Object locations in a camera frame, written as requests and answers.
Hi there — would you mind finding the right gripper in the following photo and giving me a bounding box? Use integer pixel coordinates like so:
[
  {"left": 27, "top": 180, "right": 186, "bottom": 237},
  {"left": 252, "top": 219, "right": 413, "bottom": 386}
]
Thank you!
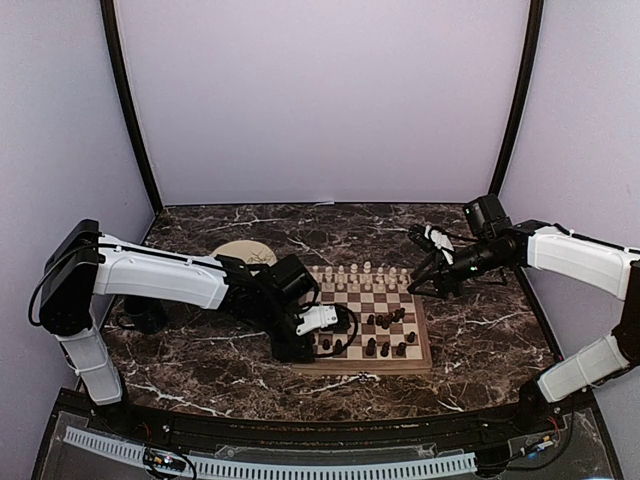
[{"left": 409, "top": 236, "right": 508, "bottom": 299}]

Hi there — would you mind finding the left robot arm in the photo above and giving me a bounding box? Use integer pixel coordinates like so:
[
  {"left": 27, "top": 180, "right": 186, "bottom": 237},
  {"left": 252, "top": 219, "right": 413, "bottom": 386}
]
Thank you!
[{"left": 28, "top": 219, "right": 358, "bottom": 436}]

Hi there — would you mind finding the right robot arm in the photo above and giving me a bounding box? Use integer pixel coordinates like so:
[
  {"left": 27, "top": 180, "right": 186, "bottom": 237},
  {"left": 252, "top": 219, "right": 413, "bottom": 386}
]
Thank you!
[{"left": 408, "top": 194, "right": 639, "bottom": 434}]

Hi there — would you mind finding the wooden chess board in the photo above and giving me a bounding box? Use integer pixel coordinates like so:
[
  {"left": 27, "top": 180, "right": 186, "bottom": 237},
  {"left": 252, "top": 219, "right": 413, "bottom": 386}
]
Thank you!
[{"left": 292, "top": 262, "right": 432, "bottom": 375}]

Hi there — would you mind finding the cream decorated ceramic plate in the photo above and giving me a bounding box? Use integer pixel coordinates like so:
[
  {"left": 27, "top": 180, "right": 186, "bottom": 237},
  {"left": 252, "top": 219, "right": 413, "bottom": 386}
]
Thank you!
[{"left": 211, "top": 240, "right": 277, "bottom": 266}]

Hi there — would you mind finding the dark blue mug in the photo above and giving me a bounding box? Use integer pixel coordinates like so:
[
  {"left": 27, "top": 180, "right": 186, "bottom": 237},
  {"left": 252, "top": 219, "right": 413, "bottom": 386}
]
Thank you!
[{"left": 116, "top": 296, "right": 168, "bottom": 335}]

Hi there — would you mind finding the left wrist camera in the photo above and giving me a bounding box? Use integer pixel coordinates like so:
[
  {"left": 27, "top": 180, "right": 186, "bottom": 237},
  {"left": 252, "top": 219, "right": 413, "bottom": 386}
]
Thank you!
[{"left": 296, "top": 305, "right": 339, "bottom": 336}]

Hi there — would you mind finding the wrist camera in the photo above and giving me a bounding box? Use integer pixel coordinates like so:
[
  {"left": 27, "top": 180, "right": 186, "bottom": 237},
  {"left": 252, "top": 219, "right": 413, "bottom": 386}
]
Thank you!
[
  {"left": 408, "top": 225, "right": 454, "bottom": 265},
  {"left": 296, "top": 305, "right": 339, "bottom": 336}
]

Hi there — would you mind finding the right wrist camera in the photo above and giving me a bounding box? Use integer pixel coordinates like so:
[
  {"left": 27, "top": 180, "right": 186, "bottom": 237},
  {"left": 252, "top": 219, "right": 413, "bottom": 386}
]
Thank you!
[{"left": 408, "top": 225, "right": 454, "bottom": 265}]

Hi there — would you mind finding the black front rail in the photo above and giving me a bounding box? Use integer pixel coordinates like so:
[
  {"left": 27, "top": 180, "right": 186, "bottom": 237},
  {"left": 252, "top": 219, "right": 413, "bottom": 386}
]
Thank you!
[{"left": 134, "top": 406, "right": 518, "bottom": 449}]

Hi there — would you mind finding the white slotted cable duct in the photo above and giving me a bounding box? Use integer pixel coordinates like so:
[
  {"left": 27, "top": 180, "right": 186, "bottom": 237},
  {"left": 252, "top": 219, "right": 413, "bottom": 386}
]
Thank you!
[{"left": 63, "top": 427, "right": 477, "bottom": 479}]

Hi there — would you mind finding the right black frame post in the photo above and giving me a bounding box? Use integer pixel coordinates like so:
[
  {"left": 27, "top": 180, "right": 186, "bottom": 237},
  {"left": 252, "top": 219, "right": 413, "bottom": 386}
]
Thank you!
[{"left": 488, "top": 0, "right": 545, "bottom": 196}]

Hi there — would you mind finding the black frame post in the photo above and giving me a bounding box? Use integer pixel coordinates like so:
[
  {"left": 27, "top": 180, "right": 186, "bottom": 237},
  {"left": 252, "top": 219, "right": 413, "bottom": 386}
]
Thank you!
[
  {"left": 99, "top": 0, "right": 163, "bottom": 213},
  {"left": 488, "top": 0, "right": 545, "bottom": 196}
]

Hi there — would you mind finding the left black frame post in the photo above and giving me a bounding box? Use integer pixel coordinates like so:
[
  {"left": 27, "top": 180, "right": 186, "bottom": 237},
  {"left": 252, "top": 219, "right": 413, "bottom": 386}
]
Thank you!
[{"left": 99, "top": 0, "right": 163, "bottom": 213}]

